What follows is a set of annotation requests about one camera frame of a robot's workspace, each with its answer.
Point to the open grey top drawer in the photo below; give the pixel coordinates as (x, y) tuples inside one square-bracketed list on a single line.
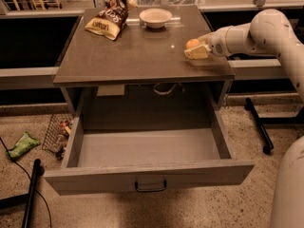
[(142, 136)]

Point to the grey cabinet with brown top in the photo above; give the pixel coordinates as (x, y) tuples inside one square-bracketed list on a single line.
[(140, 55)]

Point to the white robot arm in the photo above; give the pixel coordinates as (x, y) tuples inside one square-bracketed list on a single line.
[(270, 32)]

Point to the orange fruit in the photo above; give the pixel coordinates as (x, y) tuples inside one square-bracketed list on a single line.
[(192, 43)]

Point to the green snack bag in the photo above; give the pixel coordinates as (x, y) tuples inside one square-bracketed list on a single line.
[(22, 146)]

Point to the wire basket with items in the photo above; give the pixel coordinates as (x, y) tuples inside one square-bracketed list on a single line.
[(58, 132)]

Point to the black stand leg right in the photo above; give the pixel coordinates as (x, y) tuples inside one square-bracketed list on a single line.
[(263, 122)]

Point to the black stand leg left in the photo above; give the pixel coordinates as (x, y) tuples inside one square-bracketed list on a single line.
[(27, 199)]

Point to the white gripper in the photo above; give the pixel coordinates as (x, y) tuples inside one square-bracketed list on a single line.
[(218, 43)]

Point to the brown chip bag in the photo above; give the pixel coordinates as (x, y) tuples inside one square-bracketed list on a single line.
[(110, 21)]

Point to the black drawer handle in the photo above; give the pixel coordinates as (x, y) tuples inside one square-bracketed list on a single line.
[(150, 187)]

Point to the white ceramic bowl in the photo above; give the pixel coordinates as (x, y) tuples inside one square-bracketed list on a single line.
[(155, 18)]

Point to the black stand leg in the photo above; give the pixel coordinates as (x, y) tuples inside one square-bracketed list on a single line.
[(27, 199), (263, 122)]

